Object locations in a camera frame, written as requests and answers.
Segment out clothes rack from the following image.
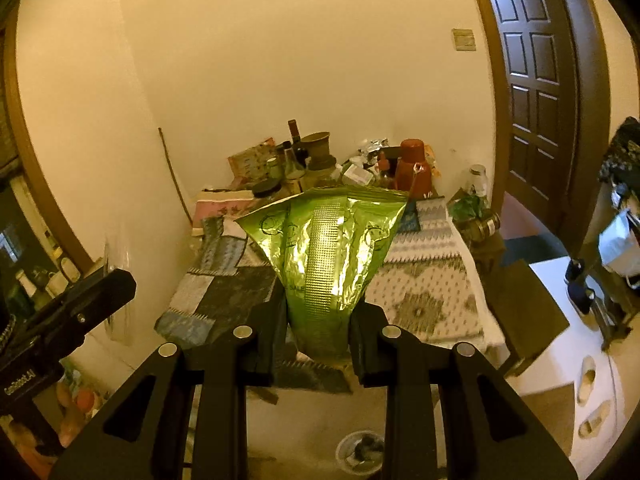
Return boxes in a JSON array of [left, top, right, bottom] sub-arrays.
[[590, 175, 640, 351]]

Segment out white carton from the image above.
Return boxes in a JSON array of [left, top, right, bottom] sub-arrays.
[[342, 162, 373, 186]]

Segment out table with patchwork cloth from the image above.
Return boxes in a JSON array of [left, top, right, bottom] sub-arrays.
[[154, 195, 506, 393]]

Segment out dark wooden chair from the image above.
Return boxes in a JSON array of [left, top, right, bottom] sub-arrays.
[[487, 260, 571, 376]]

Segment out clear glass bottle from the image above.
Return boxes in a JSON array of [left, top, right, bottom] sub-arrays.
[[282, 141, 307, 183]]

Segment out brown door frame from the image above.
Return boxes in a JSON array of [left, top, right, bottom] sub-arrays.
[[462, 0, 613, 261]]

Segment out white cabinet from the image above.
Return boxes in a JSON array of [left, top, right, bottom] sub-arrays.
[[507, 255, 631, 471]]

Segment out white plastic bin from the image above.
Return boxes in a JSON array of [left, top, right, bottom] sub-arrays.
[[336, 430, 387, 476]]

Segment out tall glass jar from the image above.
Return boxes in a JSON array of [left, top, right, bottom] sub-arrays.
[[467, 164, 488, 196]]

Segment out white bottle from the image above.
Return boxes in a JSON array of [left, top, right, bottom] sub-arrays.
[[15, 270, 38, 306]]

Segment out brown panelled door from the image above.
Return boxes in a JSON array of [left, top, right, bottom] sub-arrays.
[[482, 0, 608, 256]]

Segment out grey canister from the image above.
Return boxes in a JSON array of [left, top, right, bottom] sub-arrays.
[[305, 157, 341, 188]]

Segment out brown window frame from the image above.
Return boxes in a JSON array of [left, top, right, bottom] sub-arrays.
[[2, 10, 96, 273]]

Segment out glass jar with dark lid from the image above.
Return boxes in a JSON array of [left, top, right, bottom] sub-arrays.
[[251, 177, 282, 198]]

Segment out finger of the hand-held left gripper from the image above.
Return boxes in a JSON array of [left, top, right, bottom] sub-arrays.
[[30, 268, 137, 334]]

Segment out green leafy plant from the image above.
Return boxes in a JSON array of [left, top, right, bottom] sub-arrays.
[[447, 187, 491, 221]]

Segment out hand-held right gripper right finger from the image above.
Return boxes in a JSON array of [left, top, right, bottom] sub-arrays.
[[348, 302, 578, 480]]

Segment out dark patterned clothes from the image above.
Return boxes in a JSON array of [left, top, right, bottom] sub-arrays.
[[597, 117, 640, 196]]

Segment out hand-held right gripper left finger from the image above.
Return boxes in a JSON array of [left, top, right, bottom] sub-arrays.
[[47, 280, 291, 480]]

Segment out dark doormat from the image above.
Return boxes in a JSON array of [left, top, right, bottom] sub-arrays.
[[500, 232, 571, 261]]

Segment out dark wine bottle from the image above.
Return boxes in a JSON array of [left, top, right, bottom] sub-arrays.
[[287, 119, 308, 166]]

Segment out striped round jar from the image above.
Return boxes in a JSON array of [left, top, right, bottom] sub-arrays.
[[457, 211, 502, 243]]

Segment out green foil bag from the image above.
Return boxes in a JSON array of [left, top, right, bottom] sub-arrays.
[[234, 185, 411, 361]]

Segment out brown ceramic vase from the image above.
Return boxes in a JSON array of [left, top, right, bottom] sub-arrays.
[[300, 131, 337, 171]]

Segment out red thermos jug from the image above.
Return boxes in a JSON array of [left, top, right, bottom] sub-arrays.
[[392, 138, 433, 198]]

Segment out white bag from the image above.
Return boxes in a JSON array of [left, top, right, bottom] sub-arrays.
[[597, 207, 640, 271]]

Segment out thin wooden stick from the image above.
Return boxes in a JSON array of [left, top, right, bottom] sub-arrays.
[[158, 127, 193, 223]]

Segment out floral printed box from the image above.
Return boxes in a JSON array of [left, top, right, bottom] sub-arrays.
[[227, 137, 278, 181]]

